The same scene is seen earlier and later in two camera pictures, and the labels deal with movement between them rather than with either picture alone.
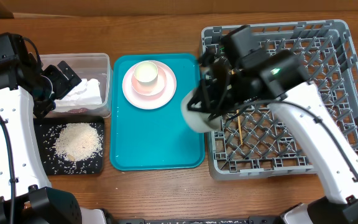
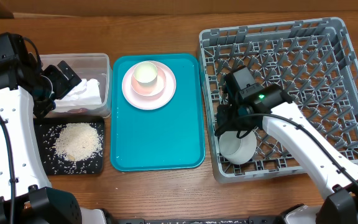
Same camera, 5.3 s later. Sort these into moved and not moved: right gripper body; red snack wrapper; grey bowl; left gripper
Moved: right gripper body; grey bowl
Not moved: red snack wrapper; left gripper
